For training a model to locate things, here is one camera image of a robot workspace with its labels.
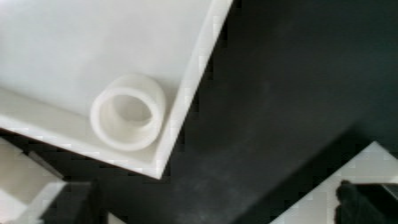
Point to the white square tabletop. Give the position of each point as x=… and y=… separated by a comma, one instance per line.
x=74, y=42

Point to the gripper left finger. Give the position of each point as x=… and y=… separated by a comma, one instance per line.
x=41, y=200

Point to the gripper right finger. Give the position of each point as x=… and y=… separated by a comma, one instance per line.
x=353, y=199

